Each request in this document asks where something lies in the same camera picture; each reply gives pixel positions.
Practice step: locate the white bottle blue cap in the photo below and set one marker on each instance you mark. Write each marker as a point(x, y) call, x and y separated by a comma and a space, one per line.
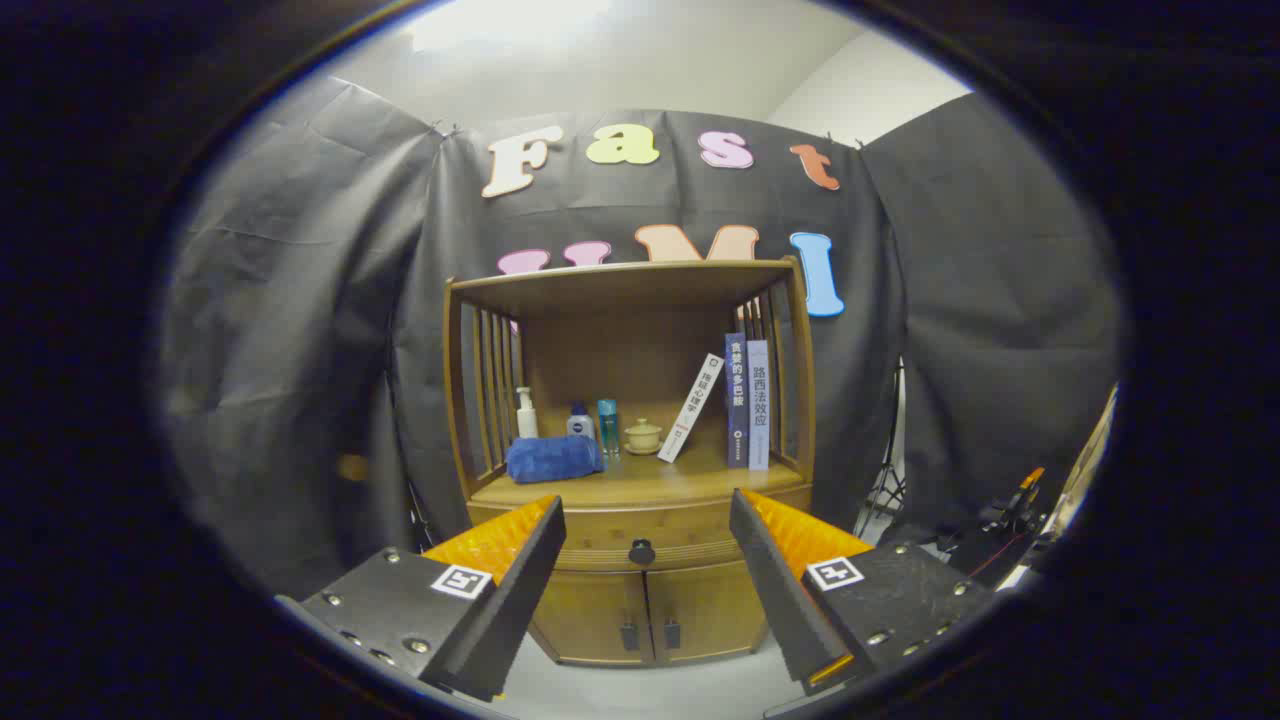
point(580, 425)

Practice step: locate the black and orange gripper device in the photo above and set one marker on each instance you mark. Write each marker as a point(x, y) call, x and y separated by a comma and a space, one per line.
point(1010, 515)

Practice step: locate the white pump bottle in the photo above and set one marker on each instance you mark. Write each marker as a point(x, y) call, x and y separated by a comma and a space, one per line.
point(526, 420)

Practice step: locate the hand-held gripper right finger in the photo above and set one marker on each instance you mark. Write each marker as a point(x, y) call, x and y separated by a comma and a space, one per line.
point(775, 600)

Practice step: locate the dark blue book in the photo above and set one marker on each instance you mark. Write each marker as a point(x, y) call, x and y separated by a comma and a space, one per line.
point(737, 400)

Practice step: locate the black tripod stand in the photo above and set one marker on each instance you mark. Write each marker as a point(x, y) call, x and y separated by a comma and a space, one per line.
point(885, 490)

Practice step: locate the wooden countertop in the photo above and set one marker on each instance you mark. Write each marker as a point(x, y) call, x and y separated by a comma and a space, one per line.
point(650, 480)

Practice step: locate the clear blue bottle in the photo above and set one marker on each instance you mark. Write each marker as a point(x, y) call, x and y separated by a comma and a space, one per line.
point(608, 425)

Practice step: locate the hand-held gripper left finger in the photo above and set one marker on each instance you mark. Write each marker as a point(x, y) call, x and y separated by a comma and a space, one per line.
point(520, 600)

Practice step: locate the black backdrop cloth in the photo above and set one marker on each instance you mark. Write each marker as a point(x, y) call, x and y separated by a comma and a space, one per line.
point(300, 300)

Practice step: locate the white book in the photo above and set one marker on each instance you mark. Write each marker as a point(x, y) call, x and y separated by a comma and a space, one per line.
point(692, 405)

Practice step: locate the wooden drawer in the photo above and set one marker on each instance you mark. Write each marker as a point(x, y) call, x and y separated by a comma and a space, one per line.
point(650, 525)

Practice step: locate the lavender book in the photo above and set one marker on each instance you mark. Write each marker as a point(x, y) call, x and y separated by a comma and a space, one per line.
point(758, 410)

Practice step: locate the wooden cabinet door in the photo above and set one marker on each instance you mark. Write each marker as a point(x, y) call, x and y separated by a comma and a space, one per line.
point(590, 615)
point(705, 605)

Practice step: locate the beige lidded teacup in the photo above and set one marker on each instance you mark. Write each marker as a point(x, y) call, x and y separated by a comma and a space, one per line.
point(643, 438)

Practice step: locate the pale wooden board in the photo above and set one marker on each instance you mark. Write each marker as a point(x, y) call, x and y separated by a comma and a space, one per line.
point(1085, 470)

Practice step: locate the blue folded towel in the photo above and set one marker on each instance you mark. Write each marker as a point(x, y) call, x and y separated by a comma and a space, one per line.
point(550, 460)

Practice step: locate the wooden cabinet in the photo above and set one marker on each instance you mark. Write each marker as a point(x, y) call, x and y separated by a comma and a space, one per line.
point(640, 290)

